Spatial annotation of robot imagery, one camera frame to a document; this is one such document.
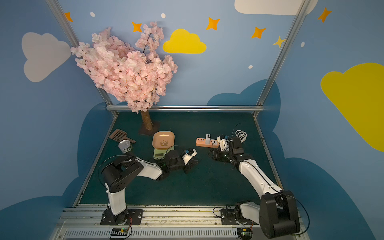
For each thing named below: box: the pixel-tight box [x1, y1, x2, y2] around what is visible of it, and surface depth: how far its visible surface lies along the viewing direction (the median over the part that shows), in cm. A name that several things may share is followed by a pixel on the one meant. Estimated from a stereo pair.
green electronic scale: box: [153, 146, 175, 160], surface depth 99 cm
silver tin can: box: [118, 139, 133, 154], surface depth 98 cm
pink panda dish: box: [152, 131, 175, 150], surface depth 103 cm
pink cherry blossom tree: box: [70, 22, 178, 131], surface depth 71 cm
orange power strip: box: [196, 137, 220, 149], surface depth 103 cm
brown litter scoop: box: [109, 128, 136, 144], surface depth 109 cm
